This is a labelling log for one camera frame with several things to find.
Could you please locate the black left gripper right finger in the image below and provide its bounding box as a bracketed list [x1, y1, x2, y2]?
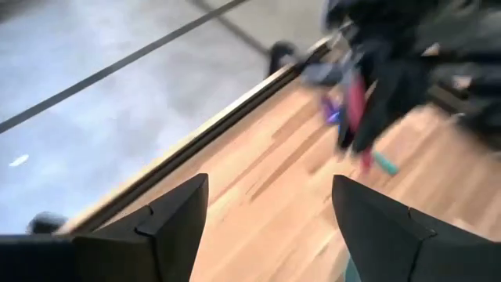
[331, 174, 501, 282]

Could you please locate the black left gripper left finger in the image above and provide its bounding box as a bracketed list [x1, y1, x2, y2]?
[72, 173, 210, 282]

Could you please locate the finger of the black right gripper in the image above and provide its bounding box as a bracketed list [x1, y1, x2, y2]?
[351, 68, 422, 154]
[337, 103, 355, 151]

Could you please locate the red handled metal fork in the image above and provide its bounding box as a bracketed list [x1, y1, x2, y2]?
[344, 72, 375, 175]

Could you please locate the small white floor scrap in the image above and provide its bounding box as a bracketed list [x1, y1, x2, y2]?
[8, 153, 31, 168]

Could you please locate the purple handled utensil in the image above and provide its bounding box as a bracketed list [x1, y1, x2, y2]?
[319, 96, 342, 127]

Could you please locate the teal handled utensil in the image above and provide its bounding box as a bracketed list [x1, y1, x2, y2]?
[370, 150, 401, 177]

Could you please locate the black frame clamp knob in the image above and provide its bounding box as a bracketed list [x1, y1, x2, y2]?
[267, 40, 299, 78]
[26, 211, 69, 236]

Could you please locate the black aluminium table frame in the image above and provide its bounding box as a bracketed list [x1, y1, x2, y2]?
[58, 37, 342, 237]

